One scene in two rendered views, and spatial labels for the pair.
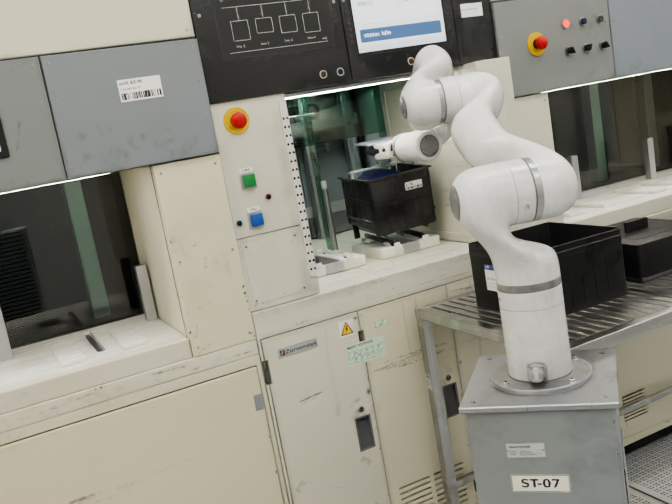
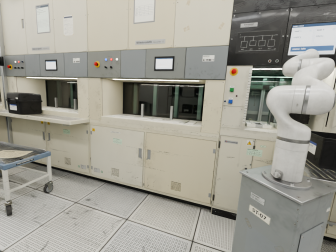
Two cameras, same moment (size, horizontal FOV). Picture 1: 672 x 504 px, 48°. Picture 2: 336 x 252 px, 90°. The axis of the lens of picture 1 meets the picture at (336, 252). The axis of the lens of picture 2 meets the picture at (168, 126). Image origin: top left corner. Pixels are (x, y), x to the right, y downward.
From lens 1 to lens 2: 70 cm
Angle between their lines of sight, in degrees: 43
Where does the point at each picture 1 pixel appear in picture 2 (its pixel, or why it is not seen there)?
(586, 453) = (280, 214)
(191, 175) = (215, 84)
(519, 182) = (296, 93)
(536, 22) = not seen: outside the picture
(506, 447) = (251, 193)
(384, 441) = not seen: hidden behind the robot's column
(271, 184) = (238, 92)
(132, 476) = (178, 153)
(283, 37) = (258, 47)
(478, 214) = (271, 102)
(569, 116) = not seen: outside the picture
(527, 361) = (276, 168)
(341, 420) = (238, 168)
